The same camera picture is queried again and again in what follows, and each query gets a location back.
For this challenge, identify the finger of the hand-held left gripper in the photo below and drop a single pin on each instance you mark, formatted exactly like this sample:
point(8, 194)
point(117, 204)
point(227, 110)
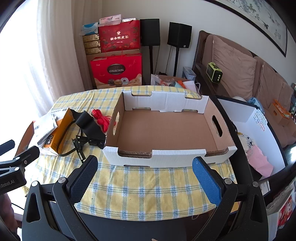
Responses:
point(27, 154)
point(8, 147)

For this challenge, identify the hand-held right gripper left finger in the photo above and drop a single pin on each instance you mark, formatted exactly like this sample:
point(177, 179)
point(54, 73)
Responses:
point(84, 178)

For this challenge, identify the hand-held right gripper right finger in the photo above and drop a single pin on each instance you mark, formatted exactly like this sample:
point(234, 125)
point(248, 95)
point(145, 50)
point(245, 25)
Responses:
point(205, 183)

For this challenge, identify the orange white hard drive box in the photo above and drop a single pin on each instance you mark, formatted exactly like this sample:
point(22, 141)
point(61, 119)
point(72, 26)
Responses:
point(62, 126)

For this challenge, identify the white cardboard tray box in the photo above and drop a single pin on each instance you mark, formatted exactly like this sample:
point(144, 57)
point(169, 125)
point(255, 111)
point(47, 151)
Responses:
point(166, 129)

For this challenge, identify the orange flat panel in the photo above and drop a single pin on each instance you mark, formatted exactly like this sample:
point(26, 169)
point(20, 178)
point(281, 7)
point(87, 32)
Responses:
point(29, 136)

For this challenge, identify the white paper leaflets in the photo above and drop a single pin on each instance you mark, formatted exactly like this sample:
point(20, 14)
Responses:
point(45, 129)

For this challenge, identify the yellow plaid tablecloth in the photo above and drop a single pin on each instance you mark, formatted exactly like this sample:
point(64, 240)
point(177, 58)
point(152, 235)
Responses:
point(138, 185)

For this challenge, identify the pink cloth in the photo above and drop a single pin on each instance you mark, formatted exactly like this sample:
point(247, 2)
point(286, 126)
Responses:
point(260, 162)

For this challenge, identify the white bin of clutter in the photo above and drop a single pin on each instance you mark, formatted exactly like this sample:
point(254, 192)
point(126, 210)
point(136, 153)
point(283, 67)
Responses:
point(240, 111)

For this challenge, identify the white printed carton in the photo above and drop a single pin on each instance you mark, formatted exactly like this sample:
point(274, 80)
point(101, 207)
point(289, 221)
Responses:
point(286, 208)

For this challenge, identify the brown sofa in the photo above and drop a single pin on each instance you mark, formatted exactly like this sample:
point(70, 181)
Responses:
point(277, 129)

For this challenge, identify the white round object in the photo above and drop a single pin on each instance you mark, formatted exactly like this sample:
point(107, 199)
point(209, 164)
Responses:
point(239, 99)

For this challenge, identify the light blue plastic item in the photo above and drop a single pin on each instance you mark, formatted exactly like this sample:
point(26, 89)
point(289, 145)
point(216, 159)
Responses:
point(254, 103)

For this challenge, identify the orange cardboard box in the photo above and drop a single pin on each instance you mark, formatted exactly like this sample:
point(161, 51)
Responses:
point(278, 113)

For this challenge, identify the cardboard box of clutter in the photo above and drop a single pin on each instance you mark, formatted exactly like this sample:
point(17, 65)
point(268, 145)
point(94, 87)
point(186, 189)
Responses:
point(166, 82)

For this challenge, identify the green portable radio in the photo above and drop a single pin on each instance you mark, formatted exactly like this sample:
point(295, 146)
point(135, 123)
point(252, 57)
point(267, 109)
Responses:
point(214, 73)

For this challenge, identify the blue white carton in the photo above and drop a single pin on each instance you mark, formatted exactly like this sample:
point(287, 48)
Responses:
point(188, 72)

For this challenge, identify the white curtain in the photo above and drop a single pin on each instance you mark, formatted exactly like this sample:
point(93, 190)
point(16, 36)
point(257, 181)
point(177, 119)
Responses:
point(60, 46)

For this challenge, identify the red chocolate gift box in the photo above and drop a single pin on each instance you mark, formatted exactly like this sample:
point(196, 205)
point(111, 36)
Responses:
point(115, 69)

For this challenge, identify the brown sofa cushion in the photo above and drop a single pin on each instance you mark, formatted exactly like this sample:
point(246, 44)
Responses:
point(272, 85)
point(233, 67)

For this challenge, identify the black speaker stand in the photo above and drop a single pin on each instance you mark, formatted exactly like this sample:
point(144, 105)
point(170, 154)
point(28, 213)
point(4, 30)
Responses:
point(176, 61)
point(152, 60)

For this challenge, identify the blue tissue box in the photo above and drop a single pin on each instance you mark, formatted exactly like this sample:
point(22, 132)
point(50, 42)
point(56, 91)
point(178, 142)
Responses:
point(89, 29)

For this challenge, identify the red tea gift bag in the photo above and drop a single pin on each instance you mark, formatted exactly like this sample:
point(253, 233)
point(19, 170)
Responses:
point(119, 37)

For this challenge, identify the black speaker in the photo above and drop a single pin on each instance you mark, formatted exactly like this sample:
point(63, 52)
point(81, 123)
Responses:
point(150, 32)
point(179, 34)

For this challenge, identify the pink white box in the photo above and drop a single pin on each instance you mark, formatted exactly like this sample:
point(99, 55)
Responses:
point(111, 19)

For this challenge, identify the framed ink painting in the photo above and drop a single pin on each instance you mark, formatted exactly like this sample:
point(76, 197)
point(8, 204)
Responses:
point(261, 18)

